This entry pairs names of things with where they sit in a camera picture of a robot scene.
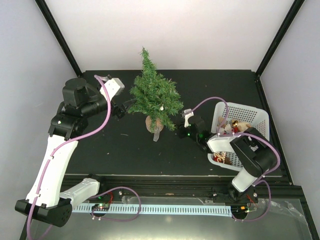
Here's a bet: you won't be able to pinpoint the right black frame post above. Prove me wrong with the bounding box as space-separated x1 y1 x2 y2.
255 0 305 78

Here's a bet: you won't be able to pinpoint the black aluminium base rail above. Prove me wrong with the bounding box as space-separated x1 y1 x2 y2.
62 174 303 203

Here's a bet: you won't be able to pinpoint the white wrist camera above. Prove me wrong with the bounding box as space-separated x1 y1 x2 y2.
104 78 125 100
181 108 194 128

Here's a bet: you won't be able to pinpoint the red star ornament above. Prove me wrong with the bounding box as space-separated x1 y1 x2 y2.
224 125 238 135

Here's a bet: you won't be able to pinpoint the gold merry christmas sign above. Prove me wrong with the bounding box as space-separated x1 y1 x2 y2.
213 152 226 164

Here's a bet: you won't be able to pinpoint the wooden ornament pieces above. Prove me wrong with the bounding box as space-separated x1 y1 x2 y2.
236 122 252 132

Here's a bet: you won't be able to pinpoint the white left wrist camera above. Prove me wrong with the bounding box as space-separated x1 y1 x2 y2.
104 78 125 100

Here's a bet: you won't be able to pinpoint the round wooden tree base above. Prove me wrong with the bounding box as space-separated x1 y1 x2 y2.
145 115 164 133

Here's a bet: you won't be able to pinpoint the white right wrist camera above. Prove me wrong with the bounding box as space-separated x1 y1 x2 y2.
181 108 194 128

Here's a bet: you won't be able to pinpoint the left black frame post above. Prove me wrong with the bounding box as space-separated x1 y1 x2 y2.
35 0 83 77

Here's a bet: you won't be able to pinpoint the brown pine cone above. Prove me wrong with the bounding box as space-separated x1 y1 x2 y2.
224 157 233 165

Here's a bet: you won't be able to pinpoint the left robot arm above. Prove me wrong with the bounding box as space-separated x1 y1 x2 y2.
15 76 129 229

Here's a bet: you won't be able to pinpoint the white perforated plastic basket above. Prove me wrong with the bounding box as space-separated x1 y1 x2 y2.
207 101 270 172

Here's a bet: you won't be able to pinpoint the white slotted cable duct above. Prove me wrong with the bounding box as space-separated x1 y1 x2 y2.
73 203 232 217

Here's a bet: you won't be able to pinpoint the burlap bow ornament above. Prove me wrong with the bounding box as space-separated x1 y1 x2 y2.
218 116 224 125

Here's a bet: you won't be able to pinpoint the black frame post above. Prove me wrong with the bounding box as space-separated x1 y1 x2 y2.
255 0 305 78
35 0 83 77

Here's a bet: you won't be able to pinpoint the controller circuit board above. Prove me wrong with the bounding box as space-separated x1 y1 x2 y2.
231 203 258 214
91 203 110 212

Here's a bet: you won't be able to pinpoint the left controller circuit board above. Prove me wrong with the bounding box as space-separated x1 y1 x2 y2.
91 203 110 212

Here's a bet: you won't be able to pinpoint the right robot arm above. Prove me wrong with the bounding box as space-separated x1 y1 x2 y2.
178 113 281 202

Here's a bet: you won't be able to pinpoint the small green christmas tree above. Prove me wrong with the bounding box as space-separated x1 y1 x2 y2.
128 48 184 131

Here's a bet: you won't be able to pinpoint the right controller circuit board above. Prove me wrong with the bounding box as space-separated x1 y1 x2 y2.
231 203 258 214

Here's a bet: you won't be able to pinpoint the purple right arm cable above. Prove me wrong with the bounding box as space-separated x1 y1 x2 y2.
189 96 281 186

